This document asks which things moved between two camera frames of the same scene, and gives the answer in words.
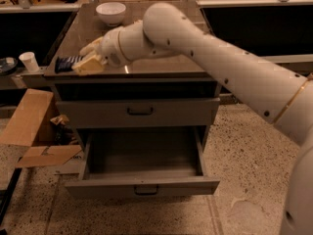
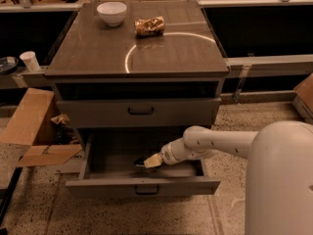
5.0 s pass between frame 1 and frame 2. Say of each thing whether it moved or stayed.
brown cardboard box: stayed
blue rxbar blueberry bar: moved
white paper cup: stayed
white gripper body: moved
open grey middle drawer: stayed
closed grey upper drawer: stayed
